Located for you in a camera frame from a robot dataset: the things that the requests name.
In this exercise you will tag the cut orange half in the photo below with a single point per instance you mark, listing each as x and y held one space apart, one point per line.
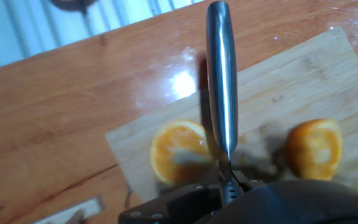
314 149

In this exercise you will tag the round orange fruit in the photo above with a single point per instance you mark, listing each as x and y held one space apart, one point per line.
179 152

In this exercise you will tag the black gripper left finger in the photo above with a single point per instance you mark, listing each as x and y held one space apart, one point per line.
172 207

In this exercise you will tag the wooden peg dish rack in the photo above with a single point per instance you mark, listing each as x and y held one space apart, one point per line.
73 211

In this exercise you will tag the steel kitchen knife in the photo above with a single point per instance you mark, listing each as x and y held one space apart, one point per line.
222 77

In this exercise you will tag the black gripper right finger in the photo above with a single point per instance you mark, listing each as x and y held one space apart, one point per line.
249 184

